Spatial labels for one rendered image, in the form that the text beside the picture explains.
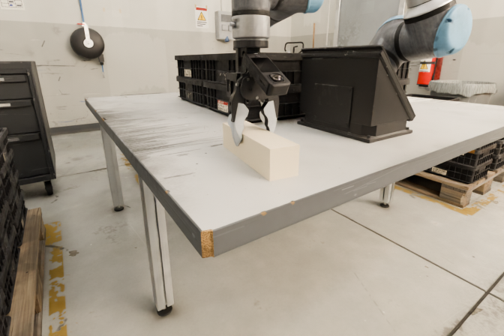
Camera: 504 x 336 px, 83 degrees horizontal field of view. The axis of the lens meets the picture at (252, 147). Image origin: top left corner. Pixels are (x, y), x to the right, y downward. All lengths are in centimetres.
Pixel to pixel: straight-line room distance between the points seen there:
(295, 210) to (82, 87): 400
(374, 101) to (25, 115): 204
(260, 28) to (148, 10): 396
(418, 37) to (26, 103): 209
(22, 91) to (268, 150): 194
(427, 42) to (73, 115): 402
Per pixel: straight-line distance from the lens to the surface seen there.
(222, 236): 39
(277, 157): 50
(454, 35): 89
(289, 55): 101
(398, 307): 137
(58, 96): 431
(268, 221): 42
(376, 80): 78
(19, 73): 224
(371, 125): 79
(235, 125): 58
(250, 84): 57
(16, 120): 230
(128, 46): 438
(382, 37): 97
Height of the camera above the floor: 91
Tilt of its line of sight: 17 degrees down
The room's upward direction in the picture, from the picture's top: straight up
